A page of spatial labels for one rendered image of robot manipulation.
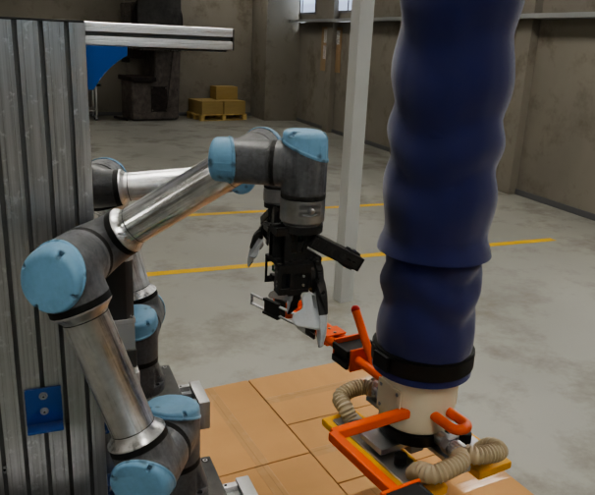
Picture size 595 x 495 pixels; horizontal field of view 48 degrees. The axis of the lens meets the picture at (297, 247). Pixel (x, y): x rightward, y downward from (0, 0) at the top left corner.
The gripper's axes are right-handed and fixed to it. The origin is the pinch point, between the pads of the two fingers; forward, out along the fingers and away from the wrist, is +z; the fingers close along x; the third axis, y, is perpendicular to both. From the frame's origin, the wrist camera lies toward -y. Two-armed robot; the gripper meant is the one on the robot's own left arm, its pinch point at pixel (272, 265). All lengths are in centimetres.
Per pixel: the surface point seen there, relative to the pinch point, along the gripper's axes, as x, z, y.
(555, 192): 536, 116, -566
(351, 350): 10.5, 8.6, 42.1
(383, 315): 9, -9, 62
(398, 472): 10, 22, 74
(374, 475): -2, 11, 88
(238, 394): 4, 82, -67
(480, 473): 28, 23, 77
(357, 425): 1, 10, 72
